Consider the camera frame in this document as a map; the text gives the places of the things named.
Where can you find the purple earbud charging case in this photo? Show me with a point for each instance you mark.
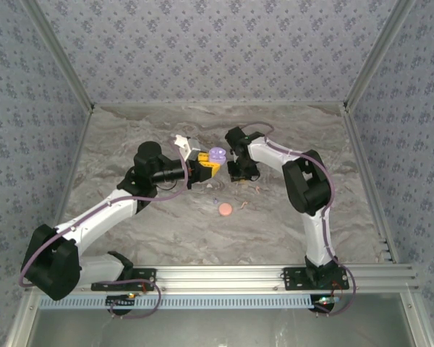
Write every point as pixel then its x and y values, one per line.
pixel 217 155

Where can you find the pink earbud charging case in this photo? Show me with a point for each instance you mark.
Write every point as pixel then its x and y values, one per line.
pixel 225 209

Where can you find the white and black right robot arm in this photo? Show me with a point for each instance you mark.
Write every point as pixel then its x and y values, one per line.
pixel 318 235

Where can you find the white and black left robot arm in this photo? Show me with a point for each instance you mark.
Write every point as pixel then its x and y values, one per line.
pixel 94 220

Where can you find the black controller board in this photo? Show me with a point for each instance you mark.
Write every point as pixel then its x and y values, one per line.
pixel 119 300
pixel 325 303

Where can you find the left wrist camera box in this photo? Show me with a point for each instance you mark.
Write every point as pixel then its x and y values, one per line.
pixel 190 148

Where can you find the aluminium mounting rail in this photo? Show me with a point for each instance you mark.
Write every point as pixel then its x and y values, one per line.
pixel 217 278

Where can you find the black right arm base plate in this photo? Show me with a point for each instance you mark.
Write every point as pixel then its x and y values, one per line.
pixel 293 283

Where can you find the aluminium side rail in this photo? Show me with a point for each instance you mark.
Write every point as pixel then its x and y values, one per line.
pixel 358 144

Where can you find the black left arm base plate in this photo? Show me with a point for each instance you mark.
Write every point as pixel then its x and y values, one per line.
pixel 101 285

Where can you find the aluminium frame post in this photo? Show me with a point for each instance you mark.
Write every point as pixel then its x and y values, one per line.
pixel 61 54
pixel 376 54

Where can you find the aluminium frame leg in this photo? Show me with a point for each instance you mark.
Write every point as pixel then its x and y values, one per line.
pixel 417 321
pixel 21 321

